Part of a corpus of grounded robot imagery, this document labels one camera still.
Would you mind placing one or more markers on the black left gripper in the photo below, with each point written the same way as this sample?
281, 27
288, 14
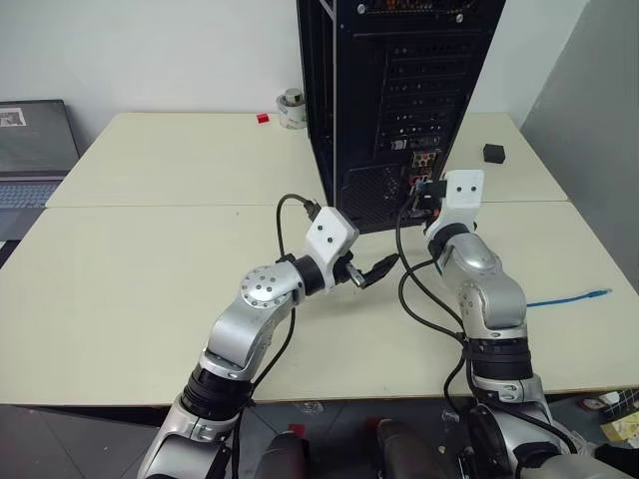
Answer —
346, 269

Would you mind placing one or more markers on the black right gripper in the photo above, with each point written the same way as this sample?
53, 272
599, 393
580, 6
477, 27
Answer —
433, 194

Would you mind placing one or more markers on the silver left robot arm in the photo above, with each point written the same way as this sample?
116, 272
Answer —
259, 294

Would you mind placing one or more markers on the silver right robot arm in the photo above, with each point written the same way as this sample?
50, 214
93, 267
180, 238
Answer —
479, 259

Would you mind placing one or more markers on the black computer tower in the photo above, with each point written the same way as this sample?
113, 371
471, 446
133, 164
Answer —
369, 100

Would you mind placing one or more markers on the small black box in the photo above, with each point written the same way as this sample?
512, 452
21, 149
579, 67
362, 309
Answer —
494, 153

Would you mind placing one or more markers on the white tape roll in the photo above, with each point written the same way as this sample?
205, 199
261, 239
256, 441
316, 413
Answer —
292, 112

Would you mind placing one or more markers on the small red block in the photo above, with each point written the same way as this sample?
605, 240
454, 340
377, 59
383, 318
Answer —
262, 119

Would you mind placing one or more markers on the grey partition panel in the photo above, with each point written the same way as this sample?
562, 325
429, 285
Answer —
584, 149

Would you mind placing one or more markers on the small red floor object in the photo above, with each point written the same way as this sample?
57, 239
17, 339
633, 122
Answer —
297, 428

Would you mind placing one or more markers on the dark rounded shape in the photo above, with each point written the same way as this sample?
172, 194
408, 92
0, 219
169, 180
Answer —
404, 451
284, 456

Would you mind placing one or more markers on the grey laptop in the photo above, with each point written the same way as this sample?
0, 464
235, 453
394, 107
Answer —
32, 144

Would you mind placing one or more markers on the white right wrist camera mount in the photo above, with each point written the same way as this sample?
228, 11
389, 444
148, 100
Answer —
464, 197

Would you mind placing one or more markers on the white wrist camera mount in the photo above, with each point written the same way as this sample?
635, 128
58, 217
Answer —
327, 234
464, 197

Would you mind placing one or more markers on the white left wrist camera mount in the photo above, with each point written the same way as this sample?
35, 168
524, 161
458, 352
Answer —
327, 234

